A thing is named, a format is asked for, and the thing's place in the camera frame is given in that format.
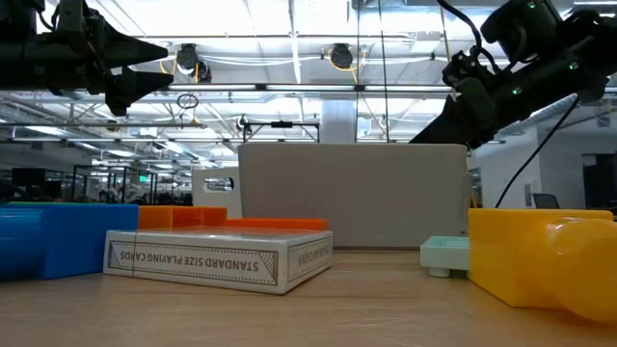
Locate long ceiling light rail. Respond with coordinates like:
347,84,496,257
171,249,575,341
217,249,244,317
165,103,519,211
156,83,457,93

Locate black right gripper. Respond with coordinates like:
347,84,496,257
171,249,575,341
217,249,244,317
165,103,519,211
409,50,512,148

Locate black overhead rig frame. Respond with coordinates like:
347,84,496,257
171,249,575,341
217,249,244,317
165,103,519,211
242,120,321,146

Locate grey office chair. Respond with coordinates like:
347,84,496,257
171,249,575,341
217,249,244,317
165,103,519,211
532,193,561,210

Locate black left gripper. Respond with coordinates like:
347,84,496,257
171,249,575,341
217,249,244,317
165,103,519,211
0,0,174,117

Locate red-orange brick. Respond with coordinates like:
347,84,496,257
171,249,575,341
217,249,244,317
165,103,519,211
226,217,332,231

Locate yellow toy block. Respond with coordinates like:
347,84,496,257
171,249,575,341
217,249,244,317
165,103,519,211
467,207,617,324

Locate grey plastic bin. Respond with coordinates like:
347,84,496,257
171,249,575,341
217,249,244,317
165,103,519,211
237,143,469,250

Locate white column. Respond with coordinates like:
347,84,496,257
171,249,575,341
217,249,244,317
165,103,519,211
320,98,358,145

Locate pale teal brick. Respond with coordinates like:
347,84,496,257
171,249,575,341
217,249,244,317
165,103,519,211
418,235,472,280

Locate large blue toy block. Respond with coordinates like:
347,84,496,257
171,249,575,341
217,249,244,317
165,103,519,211
0,204,140,281

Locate white plastic bin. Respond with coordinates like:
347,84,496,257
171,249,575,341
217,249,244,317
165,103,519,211
191,167,244,220

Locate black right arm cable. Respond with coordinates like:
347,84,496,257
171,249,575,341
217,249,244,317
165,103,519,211
495,93,582,209

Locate white playing card box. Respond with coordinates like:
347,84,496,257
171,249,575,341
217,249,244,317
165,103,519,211
102,228,335,296

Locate yellow hanging cable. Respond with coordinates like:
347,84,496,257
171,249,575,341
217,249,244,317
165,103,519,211
437,0,479,209

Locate orange toy block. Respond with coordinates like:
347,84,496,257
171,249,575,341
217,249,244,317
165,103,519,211
138,205,228,230

